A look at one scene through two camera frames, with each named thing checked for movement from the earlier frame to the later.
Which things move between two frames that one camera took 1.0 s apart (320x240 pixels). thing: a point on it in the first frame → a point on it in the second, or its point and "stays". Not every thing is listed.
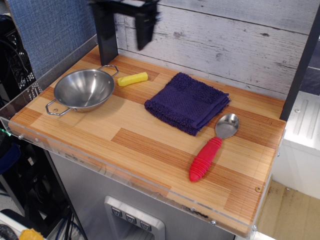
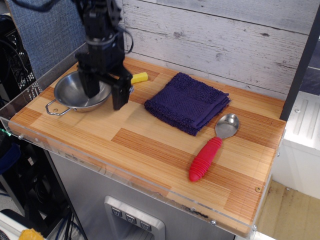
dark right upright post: [313, 37] stays
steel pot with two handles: [82, 90] stays
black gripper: [112, 6] → [104, 59]
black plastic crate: [18, 82] stays
